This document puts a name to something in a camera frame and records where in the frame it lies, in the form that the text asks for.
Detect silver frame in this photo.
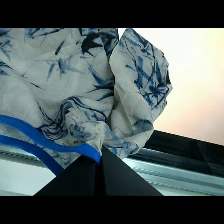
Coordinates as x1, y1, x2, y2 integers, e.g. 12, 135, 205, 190
0, 143, 224, 197

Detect white blue-printed shirt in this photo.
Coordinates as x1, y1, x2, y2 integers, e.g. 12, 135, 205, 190
0, 28, 174, 169

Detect blue clothes hanger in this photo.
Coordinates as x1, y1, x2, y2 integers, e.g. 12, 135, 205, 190
0, 114, 102, 177

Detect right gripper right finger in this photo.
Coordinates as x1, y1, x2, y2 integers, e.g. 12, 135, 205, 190
100, 145, 164, 197

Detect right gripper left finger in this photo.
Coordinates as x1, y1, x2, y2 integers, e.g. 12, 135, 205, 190
33, 155, 102, 197

